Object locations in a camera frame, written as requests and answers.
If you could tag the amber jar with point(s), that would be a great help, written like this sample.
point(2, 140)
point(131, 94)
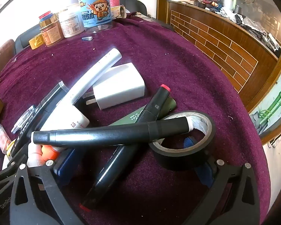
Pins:
point(52, 34)

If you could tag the white charger plug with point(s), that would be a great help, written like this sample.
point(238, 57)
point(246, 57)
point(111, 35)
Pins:
point(119, 88)

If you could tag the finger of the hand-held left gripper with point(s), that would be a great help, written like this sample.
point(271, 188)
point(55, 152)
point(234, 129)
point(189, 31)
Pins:
point(11, 166)

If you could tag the purple tablecloth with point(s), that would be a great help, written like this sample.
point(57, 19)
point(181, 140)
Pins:
point(178, 75)

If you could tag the patterned paper roll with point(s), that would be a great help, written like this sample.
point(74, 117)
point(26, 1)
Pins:
point(119, 11)

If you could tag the black marker white end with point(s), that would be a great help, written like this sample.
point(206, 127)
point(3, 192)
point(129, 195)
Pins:
point(107, 134)

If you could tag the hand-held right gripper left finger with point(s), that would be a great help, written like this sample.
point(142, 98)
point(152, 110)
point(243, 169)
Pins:
point(65, 168)

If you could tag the black chair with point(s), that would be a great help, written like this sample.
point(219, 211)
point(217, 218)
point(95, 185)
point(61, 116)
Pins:
point(135, 4)

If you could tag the black tape roll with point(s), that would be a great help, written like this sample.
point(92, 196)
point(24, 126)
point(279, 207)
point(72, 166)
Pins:
point(185, 154)

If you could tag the white slim stick device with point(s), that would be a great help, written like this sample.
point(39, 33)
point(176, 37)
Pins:
point(96, 75)

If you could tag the black pen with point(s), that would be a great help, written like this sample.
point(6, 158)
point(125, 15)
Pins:
point(44, 105)

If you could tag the wooden brick pattern counter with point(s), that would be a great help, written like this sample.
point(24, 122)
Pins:
point(213, 42)

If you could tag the small clear blue cap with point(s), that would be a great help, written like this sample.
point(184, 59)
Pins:
point(87, 38)

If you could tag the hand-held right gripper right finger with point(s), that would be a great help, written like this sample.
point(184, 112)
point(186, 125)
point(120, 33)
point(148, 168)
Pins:
point(205, 175)

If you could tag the white bottle orange cap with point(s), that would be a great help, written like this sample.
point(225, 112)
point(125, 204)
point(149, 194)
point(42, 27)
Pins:
point(46, 154)

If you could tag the white cup green straw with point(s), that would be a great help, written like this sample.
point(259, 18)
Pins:
point(229, 1)

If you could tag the clear jar cartoon label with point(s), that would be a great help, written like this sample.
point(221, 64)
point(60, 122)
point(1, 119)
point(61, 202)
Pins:
point(97, 9)

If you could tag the black marker red ends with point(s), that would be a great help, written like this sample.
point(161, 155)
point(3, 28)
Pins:
point(152, 107)

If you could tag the red lid jar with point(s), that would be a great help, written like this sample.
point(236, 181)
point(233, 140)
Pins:
point(45, 15)

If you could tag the brown chair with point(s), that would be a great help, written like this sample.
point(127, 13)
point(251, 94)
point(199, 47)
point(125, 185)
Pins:
point(1, 56)

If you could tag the white plastic bottle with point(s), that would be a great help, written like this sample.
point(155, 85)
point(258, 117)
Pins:
point(71, 23)

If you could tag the bamboo wall mural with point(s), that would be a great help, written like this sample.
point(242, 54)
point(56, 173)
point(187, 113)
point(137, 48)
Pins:
point(271, 110)

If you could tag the small yellow container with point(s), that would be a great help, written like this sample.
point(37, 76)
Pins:
point(37, 41)

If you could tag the green utility knife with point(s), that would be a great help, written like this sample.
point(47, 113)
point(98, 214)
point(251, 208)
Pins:
point(128, 118)

